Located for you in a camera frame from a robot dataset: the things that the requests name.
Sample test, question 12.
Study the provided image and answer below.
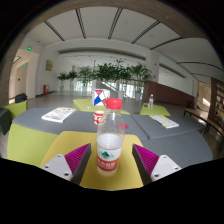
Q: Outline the framed wall picture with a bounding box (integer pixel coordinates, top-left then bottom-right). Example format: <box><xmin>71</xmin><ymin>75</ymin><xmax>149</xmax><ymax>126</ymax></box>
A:
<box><xmin>44</xmin><ymin>59</ymin><xmax>54</xmax><ymax>72</ymax></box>

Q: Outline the small clear water bottle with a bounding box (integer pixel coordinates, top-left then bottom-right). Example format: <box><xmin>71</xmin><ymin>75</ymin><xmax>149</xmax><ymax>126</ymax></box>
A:
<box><xmin>147</xmin><ymin>93</ymin><xmax>155</xmax><ymax>110</ymax></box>

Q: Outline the group of potted green plants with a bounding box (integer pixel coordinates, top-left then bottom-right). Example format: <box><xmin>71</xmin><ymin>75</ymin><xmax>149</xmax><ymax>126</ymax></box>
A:
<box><xmin>56</xmin><ymin>59</ymin><xmax>153</xmax><ymax>101</ymax></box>

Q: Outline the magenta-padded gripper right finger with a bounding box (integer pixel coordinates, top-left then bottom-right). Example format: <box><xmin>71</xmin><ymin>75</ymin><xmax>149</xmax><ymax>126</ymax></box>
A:
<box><xmin>131</xmin><ymin>142</ymin><xmax>184</xmax><ymax>186</ymax></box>

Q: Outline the long wooden bench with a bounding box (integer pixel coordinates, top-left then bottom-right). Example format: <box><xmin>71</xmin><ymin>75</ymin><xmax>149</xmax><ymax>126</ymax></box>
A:
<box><xmin>183</xmin><ymin>107</ymin><xmax>224</xmax><ymax>141</ymax></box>

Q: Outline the red and white cup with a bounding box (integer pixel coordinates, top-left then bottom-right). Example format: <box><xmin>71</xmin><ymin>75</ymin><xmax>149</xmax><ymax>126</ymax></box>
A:
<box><xmin>92</xmin><ymin>110</ymin><xmax>106</xmax><ymax>126</ymax></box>

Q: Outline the wooden shelf unit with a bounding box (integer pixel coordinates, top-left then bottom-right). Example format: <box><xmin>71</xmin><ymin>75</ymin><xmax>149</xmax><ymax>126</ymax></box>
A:
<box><xmin>209</xmin><ymin>78</ymin><xmax>224</xmax><ymax>128</ymax></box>

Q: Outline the red-capped clear water bottle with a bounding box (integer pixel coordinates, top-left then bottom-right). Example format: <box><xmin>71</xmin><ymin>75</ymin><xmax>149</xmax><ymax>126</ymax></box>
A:
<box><xmin>96</xmin><ymin>97</ymin><xmax>126</xmax><ymax>177</ymax></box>

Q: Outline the small lime green table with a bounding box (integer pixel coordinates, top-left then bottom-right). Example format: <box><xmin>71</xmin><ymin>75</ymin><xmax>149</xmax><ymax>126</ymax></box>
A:
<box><xmin>139</xmin><ymin>103</ymin><xmax>172</xmax><ymax>117</ymax></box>

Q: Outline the yellow-edged white booklet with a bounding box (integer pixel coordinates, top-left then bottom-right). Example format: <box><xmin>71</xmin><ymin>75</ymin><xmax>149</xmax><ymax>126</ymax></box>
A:
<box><xmin>148</xmin><ymin>114</ymin><xmax>180</xmax><ymax>130</ymax></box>

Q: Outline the lime green seat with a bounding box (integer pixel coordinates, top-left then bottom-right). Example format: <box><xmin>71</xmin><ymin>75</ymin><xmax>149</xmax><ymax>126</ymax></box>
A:
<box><xmin>3</xmin><ymin>99</ymin><xmax>29</xmax><ymax>119</ymax></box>

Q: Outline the colourful printed magazine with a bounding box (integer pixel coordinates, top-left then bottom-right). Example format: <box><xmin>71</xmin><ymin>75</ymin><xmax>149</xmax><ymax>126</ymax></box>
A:
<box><xmin>40</xmin><ymin>106</ymin><xmax>77</xmax><ymax>124</ymax></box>

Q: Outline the large lime green table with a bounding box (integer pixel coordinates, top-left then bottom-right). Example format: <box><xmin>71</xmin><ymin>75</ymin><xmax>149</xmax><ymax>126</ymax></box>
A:
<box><xmin>72</xmin><ymin>98</ymin><xmax>131</xmax><ymax>116</ymax></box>

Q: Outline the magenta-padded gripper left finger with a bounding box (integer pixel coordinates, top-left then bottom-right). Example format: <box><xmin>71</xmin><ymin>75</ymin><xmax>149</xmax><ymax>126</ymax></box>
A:
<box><xmin>40</xmin><ymin>142</ymin><xmax>92</xmax><ymax>186</ymax></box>

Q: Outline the black chair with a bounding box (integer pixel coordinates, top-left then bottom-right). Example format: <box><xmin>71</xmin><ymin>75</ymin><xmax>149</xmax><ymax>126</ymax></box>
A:
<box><xmin>14</xmin><ymin>93</ymin><xmax>28</xmax><ymax>104</ymax></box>

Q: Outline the white red blue cube box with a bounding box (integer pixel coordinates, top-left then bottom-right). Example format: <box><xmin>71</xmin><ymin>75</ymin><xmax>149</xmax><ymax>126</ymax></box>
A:
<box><xmin>91</xmin><ymin>88</ymin><xmax>111</xmax><ymax>107</ymax></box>

